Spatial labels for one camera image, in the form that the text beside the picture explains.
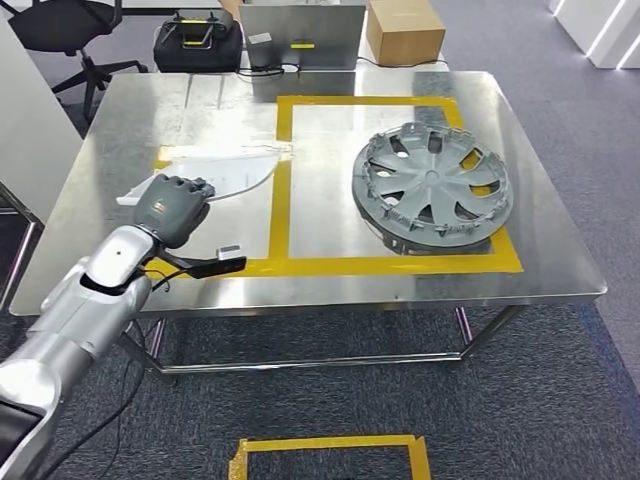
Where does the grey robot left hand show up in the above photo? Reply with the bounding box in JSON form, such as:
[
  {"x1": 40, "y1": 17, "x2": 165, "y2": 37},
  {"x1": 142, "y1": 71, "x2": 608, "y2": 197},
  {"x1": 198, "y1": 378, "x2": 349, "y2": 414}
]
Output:
[{"x1": 132, "y1": 174, "x2": 217, "y2": 250}]

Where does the white curved plastic part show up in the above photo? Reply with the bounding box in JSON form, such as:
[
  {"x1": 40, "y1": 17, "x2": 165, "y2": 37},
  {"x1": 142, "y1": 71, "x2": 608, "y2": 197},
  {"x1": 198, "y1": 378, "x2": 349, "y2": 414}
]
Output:
[{"x1": 115, "y1": 150, "x2": 282, "y2": 208}]

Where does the steel workbench table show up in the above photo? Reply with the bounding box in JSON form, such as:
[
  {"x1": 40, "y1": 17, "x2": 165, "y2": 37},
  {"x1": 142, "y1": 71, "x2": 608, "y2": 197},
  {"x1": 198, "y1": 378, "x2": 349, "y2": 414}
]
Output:
[{"x1": 8, "y1": 69, "x2": 608, "y2": 387}]

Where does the small yellow tape rectangle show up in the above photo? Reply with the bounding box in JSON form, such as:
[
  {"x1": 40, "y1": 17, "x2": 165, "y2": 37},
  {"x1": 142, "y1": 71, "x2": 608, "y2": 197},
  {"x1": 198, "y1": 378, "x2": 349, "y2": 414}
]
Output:
[{"x1": 145, "y1": 142, "x2": 294, "y2": 280}]

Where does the black carrying case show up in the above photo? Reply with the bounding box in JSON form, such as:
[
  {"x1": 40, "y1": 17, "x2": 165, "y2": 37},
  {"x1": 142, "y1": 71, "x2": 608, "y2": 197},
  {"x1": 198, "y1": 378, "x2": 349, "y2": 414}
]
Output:
[{"x1": 152, "y1": 19, "x2": 245, "y2": 74}]

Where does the white desk with steel legs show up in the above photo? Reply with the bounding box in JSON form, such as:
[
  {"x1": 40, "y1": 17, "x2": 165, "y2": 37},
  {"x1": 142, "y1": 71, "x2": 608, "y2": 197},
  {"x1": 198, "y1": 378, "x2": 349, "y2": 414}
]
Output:
[{"x1": 0, "y1": 13, "x2": 84, "y2": 313}]

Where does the black office chair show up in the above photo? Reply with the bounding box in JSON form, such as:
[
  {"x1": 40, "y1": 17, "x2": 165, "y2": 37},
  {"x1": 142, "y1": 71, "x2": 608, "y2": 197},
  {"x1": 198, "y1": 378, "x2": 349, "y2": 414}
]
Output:
[{"x1": 8, "y1": 0, "x2": 149, "y2": 127}]

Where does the large yellow tape rectangle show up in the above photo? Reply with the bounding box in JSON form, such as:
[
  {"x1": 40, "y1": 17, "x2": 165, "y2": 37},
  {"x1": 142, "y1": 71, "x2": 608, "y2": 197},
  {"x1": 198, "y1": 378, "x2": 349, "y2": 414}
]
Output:
[{"x1": 268, "y1": 94, "x2": 525, "y2": 278}]

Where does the yellow tape square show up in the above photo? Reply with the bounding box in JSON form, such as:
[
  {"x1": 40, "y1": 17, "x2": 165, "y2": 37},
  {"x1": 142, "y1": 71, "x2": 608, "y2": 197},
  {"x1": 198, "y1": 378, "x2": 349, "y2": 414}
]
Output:
[{"x1": 228, "y1": 434, "x2": 432, "y2": 480}]

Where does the grey wheel hubcap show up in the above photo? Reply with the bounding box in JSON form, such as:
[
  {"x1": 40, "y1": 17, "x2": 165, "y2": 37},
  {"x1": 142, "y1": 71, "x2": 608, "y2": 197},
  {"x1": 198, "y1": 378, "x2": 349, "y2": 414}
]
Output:
[
  {"x1": 372, "y1": 218, "x2": 496, "y2": 257},
  {"x1": 351, "y1": 121, "x2": 515, "y2": 243}
]

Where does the brown cardboard box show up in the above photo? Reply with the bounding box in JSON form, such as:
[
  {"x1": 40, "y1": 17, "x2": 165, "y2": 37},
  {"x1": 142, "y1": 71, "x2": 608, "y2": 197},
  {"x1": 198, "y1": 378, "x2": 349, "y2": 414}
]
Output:
[{"x1": 365, "y1": 0, "x2": 447, "y2": 68}]

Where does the white lit platform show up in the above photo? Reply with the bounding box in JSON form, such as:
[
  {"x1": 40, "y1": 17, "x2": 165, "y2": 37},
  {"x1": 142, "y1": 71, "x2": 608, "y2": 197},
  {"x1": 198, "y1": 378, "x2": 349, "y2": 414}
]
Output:
[{"x1": 547, "y1": 0, "x2": 640, "y2": 71}]

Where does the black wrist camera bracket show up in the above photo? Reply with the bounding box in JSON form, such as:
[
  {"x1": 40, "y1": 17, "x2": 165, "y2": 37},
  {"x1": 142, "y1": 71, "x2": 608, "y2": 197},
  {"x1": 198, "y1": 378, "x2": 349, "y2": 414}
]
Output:
[{"x1": 158, "y1": 243, "x2": 248, "y2": 281}]

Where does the black laptop cable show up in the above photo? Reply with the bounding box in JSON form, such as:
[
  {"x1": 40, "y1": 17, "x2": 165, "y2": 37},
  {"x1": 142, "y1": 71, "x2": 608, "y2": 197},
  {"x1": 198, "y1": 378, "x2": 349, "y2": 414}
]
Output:
[{"x1": 235, "y1": 61, "x2": 302, "y2": 81}]

